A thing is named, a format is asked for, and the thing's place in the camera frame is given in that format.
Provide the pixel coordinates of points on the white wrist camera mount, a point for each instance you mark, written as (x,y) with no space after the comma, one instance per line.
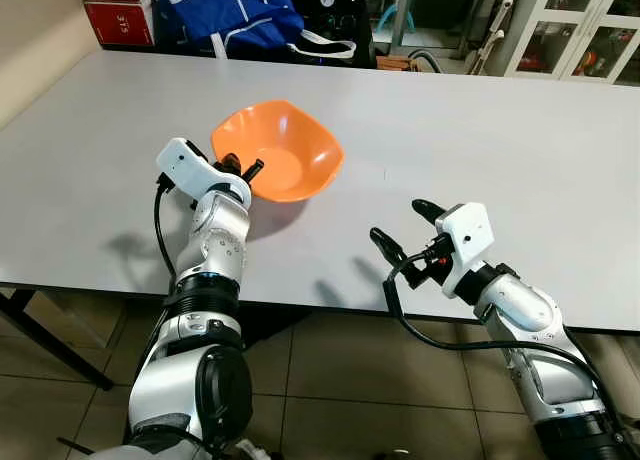
(180,162)
(465,230)

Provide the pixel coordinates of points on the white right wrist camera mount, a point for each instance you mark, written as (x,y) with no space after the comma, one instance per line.
(465,230)

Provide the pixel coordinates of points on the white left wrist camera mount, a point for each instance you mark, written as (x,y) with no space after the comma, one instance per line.
(180,162)

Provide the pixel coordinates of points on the blue fabric bag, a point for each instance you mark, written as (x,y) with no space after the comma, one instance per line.
(230,15)

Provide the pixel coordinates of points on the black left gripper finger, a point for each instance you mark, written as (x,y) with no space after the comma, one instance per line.
(252,169)

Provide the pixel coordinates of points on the orange plastic bowl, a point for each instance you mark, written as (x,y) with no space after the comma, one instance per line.
(290,140)

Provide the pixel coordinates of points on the large red box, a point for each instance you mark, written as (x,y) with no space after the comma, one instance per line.
(118,25)

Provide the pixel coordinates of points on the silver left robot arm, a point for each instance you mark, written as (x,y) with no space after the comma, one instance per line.
(215,240)

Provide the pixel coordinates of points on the black bag with white trim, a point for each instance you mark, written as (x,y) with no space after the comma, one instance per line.
(338,15)

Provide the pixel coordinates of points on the white glass door cabinet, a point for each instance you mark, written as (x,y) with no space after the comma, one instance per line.
(580,30)

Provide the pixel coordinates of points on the black table leg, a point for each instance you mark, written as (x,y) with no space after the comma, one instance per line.
(55,342)

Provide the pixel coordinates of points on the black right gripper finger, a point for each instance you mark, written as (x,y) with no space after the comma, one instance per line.
(385,245)
(428,210)

